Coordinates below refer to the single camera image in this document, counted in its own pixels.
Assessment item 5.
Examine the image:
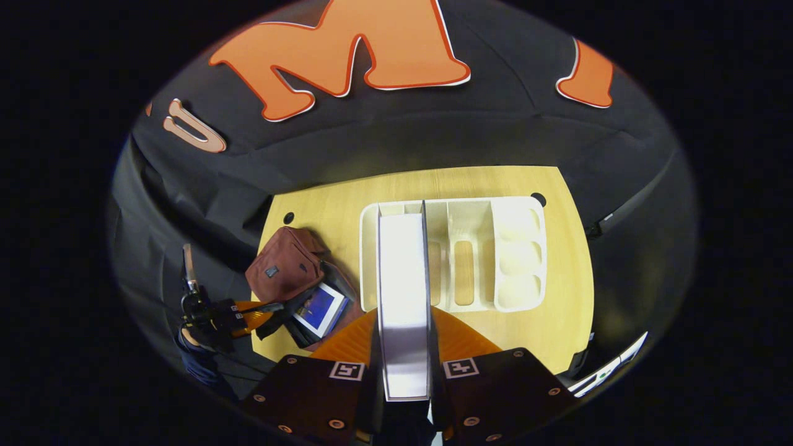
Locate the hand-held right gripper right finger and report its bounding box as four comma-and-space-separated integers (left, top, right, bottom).
431, 307, 580, 442

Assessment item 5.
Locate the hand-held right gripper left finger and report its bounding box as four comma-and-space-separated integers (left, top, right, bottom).
242, 308, 380, 434

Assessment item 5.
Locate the maroon schoolbag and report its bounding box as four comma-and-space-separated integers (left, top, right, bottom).
245, 226, 366, 351

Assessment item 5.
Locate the white and black device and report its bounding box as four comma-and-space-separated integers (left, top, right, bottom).
567, 331, 649, 398

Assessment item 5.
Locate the blue cover book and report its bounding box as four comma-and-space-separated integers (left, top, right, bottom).
291, 283, 349, 340

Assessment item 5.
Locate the portrait cover book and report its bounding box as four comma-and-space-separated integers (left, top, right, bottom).
375, 199, 433, 402

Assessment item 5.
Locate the white bookshelf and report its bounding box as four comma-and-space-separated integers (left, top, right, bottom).
359, 196, 548, 313

